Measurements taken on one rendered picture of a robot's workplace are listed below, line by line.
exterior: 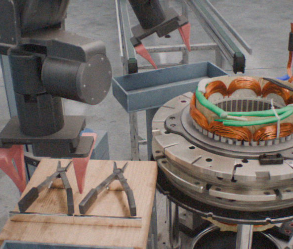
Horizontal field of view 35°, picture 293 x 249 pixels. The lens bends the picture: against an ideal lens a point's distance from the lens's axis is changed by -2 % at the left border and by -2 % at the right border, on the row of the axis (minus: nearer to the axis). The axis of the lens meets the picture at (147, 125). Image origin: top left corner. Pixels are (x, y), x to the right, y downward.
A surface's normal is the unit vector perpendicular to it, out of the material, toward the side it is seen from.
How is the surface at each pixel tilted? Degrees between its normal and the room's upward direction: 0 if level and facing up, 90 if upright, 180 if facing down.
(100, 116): 0
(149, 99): 90
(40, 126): 89
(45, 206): 0
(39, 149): 89
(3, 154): 1
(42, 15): 104
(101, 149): 90
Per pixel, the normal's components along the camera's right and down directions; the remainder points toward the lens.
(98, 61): 0.84, 0.22
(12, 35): -0.53, 0.33
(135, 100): 0.37, 0.42
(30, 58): 0.14, 0.44
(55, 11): 0.82, 0.44
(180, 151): -0.04, -0.88
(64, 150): -0.07, 0.45
